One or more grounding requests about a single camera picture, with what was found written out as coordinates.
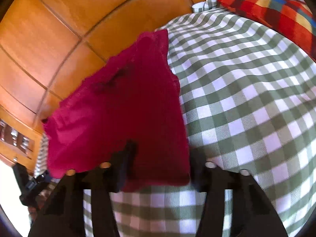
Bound group of small shelf bottles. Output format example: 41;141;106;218
0;121;30;151

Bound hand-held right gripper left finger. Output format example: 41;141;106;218
28;141;137;237

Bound colourful checked pillow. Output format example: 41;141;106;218
217;0;316;62

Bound wooden wardrobe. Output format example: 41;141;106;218
0;0;297;168

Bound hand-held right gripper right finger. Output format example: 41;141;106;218
191;150;289;237

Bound wooden wall shelf niche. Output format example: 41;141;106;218
0;118;35;158

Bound green white checked bed cover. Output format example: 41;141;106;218
32;0;316;237

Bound crimson pants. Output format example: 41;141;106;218
42;29;191;193

